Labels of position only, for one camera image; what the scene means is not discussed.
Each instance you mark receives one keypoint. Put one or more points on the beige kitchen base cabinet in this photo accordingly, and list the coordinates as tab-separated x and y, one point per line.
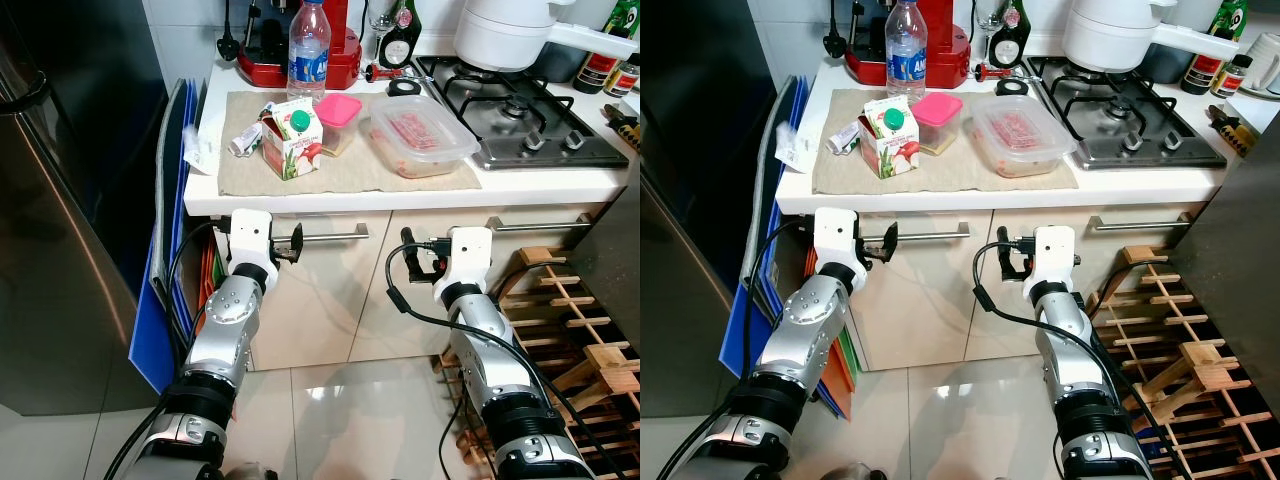
330	300
930	310

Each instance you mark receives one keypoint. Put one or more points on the steel gas hob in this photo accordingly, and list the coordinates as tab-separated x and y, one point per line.
1130	130
520	120

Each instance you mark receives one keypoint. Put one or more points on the large clear food container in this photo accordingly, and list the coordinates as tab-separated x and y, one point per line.
1020	135
420	135

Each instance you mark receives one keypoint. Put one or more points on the white carton green cap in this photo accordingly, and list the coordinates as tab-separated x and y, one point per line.
890	150
295	150

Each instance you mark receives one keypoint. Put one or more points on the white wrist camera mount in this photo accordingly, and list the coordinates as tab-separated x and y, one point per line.
1055	255
470	255
835	235
250	235

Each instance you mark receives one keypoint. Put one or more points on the blue flat board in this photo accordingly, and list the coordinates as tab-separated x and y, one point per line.
735	360
150	340

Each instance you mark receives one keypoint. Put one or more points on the black and yellow tool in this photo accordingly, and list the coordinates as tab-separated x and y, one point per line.
1228	128
622	125

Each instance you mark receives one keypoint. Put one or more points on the grey robot left foot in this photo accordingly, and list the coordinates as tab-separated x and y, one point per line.
846	472
250	472

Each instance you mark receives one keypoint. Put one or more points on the small dark sauce bottle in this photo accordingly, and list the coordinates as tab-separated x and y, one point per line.
622	80
1230	78

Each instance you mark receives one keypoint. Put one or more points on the round dark green bottle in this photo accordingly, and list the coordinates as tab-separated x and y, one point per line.
1009	48
400	48

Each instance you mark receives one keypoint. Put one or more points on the clear wine glass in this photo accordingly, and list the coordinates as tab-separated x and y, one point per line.
380	12
988	12

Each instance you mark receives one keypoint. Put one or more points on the clear plastic water bottle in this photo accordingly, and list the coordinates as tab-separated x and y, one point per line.
309	60
906	55

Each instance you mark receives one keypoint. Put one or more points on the white paper tag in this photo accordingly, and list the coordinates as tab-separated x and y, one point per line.
792	150
200	155

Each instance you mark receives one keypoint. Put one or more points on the grey steel mini fridge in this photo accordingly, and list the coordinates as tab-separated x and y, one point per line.
612	270
1230	230

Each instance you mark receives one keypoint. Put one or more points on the small container pink lid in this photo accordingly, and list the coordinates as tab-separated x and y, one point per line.
340	108
937	107

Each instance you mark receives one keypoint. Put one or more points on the white dish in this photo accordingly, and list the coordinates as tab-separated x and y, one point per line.
1265	65

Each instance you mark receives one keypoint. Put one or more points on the black power plug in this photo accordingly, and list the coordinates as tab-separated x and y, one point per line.
835	42
227	45

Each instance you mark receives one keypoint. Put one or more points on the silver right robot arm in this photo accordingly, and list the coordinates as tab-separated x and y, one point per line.
1070	340
490	350

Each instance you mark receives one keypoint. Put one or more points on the black round lid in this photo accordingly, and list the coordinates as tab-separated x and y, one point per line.
392	88
1000	87

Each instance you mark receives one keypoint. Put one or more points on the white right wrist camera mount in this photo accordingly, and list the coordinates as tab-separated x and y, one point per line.
470	255
1055	255

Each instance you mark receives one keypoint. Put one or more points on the red coffee machine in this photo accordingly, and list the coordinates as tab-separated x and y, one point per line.
945	50
262	72

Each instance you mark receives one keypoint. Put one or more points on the tall dark steel fridge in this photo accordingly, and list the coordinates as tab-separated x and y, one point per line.
60	200
680	200

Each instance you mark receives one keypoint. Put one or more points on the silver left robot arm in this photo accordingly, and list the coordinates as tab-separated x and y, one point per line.
805	320
225	320

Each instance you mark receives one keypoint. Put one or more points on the green bottle red label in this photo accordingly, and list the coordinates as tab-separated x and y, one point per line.
1205	70
600	65

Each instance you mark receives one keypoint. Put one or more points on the green flat board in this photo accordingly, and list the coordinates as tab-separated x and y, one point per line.
851	360

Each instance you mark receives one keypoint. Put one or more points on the red knob metal tool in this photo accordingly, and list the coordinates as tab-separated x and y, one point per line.
983	71
375	72

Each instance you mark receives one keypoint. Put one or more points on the wooden slatted rack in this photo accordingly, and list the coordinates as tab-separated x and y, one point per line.
1190	370
600	360

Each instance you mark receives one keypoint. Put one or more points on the beige fabric placemat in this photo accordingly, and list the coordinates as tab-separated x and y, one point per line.
950	175
350	175

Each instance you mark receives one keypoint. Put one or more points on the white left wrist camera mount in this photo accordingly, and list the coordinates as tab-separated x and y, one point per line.
250	235
835	235

